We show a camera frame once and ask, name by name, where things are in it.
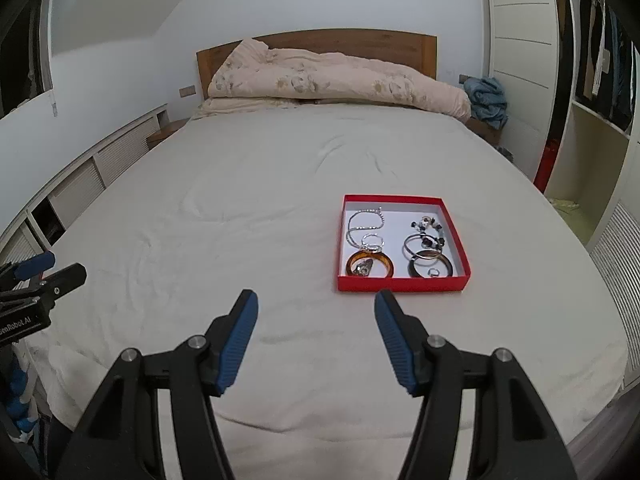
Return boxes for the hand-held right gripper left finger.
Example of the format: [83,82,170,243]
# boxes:
[47,288,260,480]

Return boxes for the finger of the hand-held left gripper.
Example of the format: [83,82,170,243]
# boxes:
[0,251,56,288]
[30,262,87,311]

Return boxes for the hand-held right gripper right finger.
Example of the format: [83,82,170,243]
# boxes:
[374,289,576,480]

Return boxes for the red jewelry box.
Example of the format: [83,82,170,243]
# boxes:
[336,194,472,292]

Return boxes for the silver bangle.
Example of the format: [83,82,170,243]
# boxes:
[404,233,443,262]

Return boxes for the black white beaded bracelet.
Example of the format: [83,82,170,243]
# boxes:
[410,216,446,251]

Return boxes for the silver chain necklace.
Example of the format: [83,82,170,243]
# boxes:
[346,206,387,251]

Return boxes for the blue white patterned cloth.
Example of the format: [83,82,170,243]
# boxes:
[0,352,41,443]

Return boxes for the amber bangle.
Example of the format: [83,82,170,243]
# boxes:
[346,251,395,279]

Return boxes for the black bangle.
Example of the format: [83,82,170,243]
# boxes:
[407,255,457,279]

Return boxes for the bed with white sheet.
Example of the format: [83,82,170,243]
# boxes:
[20,105,628,456]

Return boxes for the wooden nightstand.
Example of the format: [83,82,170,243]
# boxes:
[146,119,190,150]
[467,117,503,148]

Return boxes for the dark window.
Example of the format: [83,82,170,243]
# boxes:
[0,0,56,116]

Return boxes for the white slatted vent panel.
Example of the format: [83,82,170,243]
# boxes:
[590,200,640,376]

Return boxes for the red upright object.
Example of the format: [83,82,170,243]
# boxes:
[534,142,556,193]

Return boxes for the blue crumpled cloth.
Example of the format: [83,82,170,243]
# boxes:
[462,76,508,131]

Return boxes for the open closet shelving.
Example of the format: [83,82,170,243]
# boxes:
[542,0,640,261]

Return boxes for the beige floral duvet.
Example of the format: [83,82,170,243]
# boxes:
[192,38,472,122]

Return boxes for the wooden headboard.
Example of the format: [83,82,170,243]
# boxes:
[196,31,438,103]

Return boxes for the white panelled wardrobe door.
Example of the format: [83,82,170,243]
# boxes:
[482,0,561,196]

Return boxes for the hanging dark clothes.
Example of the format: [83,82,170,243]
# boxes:
[575,0,637,126]

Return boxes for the low white wall cabinet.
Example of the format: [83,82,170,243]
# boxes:
[0,104,168,266]

